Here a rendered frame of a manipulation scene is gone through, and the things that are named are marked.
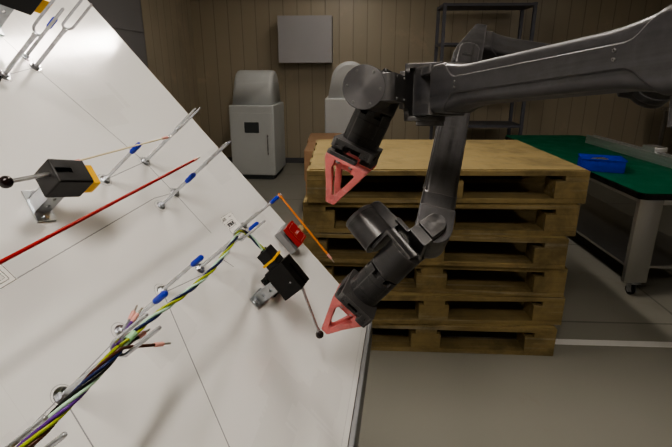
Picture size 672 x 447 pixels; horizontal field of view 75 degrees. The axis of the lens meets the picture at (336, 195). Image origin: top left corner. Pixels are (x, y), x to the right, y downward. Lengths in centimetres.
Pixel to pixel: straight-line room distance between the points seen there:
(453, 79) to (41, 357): 53
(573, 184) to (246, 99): 439
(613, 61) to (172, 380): 56
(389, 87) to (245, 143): 536
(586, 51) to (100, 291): 57
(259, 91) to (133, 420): 546
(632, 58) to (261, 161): 560
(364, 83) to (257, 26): 633
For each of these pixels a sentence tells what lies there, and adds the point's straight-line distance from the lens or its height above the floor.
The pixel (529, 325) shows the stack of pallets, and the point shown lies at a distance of 258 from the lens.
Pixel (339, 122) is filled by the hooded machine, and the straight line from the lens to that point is 584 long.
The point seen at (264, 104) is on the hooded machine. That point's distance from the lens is 582.
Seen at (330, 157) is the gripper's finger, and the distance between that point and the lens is 64.
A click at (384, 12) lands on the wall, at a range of 676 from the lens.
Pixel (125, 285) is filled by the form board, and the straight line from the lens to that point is 64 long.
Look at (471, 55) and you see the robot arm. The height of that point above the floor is 148.
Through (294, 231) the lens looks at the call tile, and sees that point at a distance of 97.
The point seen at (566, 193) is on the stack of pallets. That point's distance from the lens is 236.
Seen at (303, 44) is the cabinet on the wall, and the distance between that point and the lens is 647.
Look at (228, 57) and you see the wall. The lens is 697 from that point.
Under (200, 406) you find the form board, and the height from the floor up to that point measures 106.
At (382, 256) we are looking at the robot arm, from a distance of 70.
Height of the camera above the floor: 146
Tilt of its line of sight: 16 degrees down
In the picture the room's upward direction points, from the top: straight up
